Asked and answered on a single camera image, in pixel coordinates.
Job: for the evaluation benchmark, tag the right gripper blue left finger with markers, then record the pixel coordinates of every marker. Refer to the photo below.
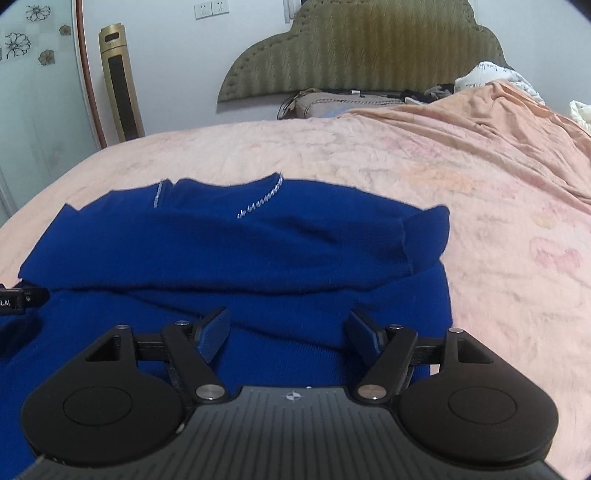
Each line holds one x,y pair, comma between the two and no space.
190,349

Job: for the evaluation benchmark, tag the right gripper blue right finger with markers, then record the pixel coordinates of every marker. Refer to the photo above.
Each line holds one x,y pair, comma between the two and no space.
388,354

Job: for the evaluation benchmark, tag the blue knit sweater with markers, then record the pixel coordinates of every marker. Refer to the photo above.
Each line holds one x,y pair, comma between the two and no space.
288,258

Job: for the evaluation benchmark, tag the black dark clothes pile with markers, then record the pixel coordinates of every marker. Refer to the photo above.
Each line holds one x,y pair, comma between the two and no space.
431,95

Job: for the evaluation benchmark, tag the pink bed sheet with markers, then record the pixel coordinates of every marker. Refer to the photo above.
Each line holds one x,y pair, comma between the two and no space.
518,261

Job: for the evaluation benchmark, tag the orange peach blanket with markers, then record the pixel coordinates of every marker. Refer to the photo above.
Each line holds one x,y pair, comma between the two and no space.
507,128

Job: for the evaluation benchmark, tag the beige patterned pillow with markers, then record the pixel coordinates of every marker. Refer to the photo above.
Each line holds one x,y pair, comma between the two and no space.
313,103

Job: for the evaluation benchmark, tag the gold tower fan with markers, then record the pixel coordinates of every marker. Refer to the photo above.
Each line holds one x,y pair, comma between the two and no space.
119,82

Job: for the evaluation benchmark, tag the white crumpled quilt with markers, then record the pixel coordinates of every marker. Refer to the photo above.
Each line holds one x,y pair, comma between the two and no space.
486,72

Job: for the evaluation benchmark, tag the cream crumpled cloth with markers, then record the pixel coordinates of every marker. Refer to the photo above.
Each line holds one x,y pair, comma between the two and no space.
580,113

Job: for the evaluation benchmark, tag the olive upholstered headboard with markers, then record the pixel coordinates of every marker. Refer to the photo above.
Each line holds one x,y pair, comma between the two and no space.
380,46

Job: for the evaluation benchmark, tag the white wall socket pair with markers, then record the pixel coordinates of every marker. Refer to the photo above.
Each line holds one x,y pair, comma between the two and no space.
210,8

